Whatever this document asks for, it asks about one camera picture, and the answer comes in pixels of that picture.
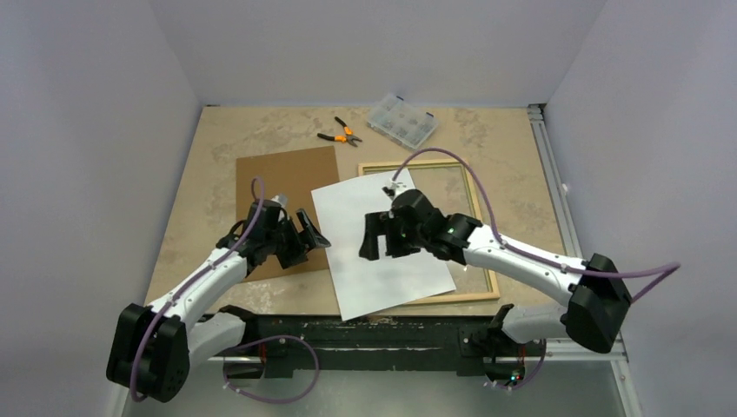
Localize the purple cable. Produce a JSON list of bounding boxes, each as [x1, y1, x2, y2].
[[385, 148, 681, 393], [129, 176, 321, 406]]

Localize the green wooden picture frame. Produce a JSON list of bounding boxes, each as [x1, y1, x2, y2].
[[359, 159, 500, 305]]

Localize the aluminium extrusion frame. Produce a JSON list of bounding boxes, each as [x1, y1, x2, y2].
[[106, 103, 643, 417]]

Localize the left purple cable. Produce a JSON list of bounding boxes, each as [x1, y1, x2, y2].
[[129, 176, 321, 406]]

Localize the brown cardboard backing board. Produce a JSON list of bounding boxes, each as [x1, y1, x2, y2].
[[236, 146, 339, 282]]

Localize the glossy photo print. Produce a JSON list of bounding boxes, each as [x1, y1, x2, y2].
[[312, 171, 456, 321]]

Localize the clear plastic organizer box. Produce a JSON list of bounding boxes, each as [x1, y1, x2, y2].
[[366, 94, 439, 151]]

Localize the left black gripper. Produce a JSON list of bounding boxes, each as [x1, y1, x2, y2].
[[264, 209, 329, 268]]

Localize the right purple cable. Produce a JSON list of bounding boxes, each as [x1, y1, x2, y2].
[[385, 148, 681, 393]]

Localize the orange black pliers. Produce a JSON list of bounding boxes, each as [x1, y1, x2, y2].
[[316, 116, 362, 147]]

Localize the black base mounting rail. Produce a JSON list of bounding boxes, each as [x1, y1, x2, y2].
[[219, 312, 545, 385]]

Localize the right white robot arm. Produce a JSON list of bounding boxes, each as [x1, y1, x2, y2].
[[358, 189, 633, 354]]

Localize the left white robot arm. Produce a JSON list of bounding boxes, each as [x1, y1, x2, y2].
[[106, 200, 331, 402]]

